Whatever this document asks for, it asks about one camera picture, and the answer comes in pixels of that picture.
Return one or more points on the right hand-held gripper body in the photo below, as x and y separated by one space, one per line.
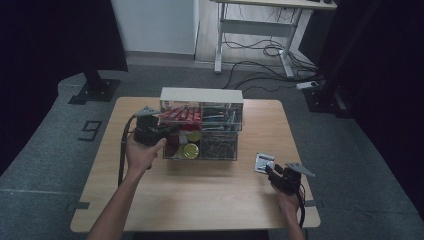
289 181

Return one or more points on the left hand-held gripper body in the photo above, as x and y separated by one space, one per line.
146 131

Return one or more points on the person's right hand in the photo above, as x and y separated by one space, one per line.
288 203

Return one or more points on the person's left hand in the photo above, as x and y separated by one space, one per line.
141 156

